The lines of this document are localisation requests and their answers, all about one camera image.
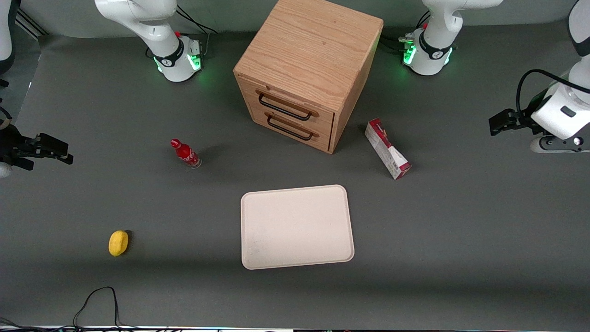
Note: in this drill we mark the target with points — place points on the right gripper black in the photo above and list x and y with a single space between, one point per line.
10 146

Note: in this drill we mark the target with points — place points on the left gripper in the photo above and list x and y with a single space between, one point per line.
522 120

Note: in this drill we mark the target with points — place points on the red tartan cookie box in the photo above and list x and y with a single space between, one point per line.
387 148

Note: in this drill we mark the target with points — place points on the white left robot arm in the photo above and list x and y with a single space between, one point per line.
433 44

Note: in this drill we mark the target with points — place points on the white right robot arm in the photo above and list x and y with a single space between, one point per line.
168 44

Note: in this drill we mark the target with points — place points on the cream rectangular tray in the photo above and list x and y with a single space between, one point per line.
296 227

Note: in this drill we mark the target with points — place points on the yellow lemon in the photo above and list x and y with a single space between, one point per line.
118 243

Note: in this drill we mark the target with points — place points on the red cola bottle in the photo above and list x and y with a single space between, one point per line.
185 153

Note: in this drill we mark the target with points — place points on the wooden drawer cabinet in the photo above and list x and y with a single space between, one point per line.
311 55

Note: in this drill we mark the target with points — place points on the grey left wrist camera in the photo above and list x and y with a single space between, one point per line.
560 144

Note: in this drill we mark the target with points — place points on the aluminium rail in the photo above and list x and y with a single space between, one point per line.
30 23

